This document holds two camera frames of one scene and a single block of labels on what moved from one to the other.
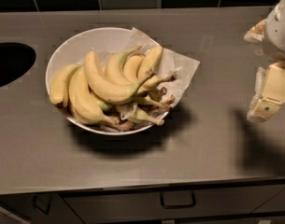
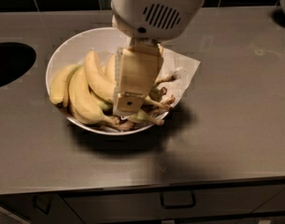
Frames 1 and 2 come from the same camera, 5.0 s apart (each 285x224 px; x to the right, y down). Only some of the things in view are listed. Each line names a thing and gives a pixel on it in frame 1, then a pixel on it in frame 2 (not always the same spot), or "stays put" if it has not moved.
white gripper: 280,30 -> 148,14
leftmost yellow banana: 59,85 stays put
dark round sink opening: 9,61 stays put
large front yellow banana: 84,105 stays put
